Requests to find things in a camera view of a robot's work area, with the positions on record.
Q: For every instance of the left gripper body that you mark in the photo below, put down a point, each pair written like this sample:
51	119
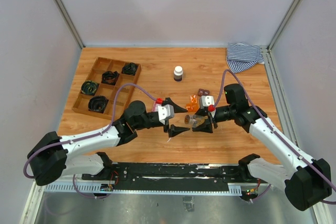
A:
166	126

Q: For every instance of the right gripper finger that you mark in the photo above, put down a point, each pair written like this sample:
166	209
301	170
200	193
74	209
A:
205	127
202	112

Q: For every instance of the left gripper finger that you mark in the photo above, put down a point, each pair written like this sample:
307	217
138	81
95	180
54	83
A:
177	108
176	130

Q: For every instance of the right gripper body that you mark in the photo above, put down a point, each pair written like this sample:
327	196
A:
213	119

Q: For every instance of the clear glass pill bottle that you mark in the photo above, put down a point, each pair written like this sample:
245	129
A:
194	120

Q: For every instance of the orange pill box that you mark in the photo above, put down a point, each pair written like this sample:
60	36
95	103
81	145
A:
193	105

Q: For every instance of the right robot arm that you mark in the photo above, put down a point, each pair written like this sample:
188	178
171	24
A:
304	180

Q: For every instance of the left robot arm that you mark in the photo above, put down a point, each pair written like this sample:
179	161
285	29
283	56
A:
56	156

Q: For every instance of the pink pill organizer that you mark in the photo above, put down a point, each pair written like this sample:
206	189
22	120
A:
155	106

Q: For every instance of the brown pill box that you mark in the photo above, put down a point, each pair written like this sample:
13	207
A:
203	92

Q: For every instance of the white cap pill bottle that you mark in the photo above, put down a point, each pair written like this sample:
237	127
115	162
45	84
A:
178	73

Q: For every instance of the striped blue cloth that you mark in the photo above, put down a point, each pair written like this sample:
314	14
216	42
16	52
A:
241	56

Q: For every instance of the wooden compartment tray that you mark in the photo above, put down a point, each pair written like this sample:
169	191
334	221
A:
98	95

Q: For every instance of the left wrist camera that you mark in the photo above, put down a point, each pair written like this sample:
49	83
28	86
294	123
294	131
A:
165	113

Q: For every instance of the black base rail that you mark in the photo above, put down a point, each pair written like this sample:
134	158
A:
171	176

